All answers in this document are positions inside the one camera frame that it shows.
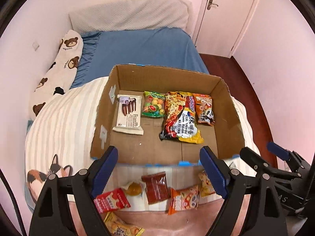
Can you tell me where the yellow panda snack bag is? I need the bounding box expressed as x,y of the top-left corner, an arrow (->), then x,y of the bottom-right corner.
198,170 -> 215,197

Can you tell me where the yellow egg roll bag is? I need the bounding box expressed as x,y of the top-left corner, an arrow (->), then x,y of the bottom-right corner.
104,212 -> 145,236

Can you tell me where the orange panda snack bag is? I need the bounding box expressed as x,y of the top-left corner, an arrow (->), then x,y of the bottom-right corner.
168,185 -> 199,215
193,93 -> 215,126

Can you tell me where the red snack packet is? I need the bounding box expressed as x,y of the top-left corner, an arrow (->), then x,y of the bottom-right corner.
94,188 -> 131,214

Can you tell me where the Korean cheese noodle pack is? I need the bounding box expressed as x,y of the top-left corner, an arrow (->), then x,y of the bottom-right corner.
159,92 -> 204,144

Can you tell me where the amber jelly cup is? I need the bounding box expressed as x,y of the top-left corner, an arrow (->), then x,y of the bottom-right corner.
121,181 -> 146,197

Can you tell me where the striped cream duvet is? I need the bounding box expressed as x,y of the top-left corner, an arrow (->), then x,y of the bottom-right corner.
25,76 -> 258,207

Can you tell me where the dark red jerky packet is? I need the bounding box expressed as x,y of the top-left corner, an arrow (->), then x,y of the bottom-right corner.
142,171 -> 169,205

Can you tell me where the cardboard milk box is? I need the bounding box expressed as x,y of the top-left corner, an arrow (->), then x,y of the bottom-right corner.
90,65 -> 245,165

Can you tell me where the green fruit candy bag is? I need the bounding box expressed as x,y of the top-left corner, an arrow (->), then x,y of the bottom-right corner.
142,91 -> 165,118

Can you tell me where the white Franzzi cookie pack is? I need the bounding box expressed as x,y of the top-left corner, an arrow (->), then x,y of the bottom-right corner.
113,94 -> 144,135

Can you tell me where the white door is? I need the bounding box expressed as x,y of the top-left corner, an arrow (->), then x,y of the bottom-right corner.
193,0 -> 255,58

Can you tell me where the bear print long pillow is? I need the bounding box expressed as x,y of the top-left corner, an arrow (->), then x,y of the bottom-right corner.
29,30 -> 83,120

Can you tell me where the blue bed sheet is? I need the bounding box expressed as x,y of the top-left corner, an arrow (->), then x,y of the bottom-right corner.
71,27 -> 208,89

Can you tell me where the black cable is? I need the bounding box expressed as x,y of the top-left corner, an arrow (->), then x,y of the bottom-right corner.
0,169 -> 28,236

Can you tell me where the brass door handle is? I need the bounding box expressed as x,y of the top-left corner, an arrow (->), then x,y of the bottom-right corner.
207,0 -> 219,10

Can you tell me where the white wall socket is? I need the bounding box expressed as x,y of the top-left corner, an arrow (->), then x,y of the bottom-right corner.
32,41 -> 40,51

